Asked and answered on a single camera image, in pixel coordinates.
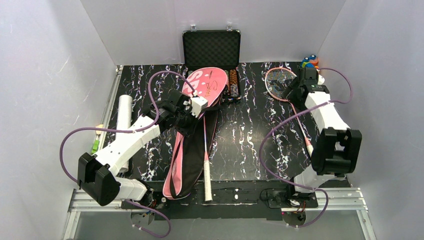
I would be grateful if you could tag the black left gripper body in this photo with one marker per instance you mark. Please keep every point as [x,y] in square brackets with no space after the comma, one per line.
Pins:
[185,122]

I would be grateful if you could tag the black poker chip case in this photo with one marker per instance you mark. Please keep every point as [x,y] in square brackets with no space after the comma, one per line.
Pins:
[215,48]

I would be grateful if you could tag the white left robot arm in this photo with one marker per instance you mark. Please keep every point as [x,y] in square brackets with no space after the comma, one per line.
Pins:
[97,173]

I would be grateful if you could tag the green clip on rail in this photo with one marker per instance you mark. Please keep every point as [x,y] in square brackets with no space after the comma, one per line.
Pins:
[95,146]

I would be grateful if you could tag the pink racket bag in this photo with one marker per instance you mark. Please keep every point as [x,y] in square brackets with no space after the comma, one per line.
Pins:
[187,162]

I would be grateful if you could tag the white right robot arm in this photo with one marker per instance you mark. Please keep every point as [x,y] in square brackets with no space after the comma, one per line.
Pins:
[337,147]

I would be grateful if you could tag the white shuttlecock tube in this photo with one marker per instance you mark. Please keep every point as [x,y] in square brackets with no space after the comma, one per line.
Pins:
[124,112]

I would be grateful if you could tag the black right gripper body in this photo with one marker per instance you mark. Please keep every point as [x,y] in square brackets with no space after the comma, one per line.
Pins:
[296,93]

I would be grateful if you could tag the pink badminton racket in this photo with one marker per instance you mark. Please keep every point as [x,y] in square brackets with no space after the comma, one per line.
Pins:
[206,167]
[277,81]

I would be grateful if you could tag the colourful toy blocks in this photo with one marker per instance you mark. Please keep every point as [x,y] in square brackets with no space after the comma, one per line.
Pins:
[310,62]

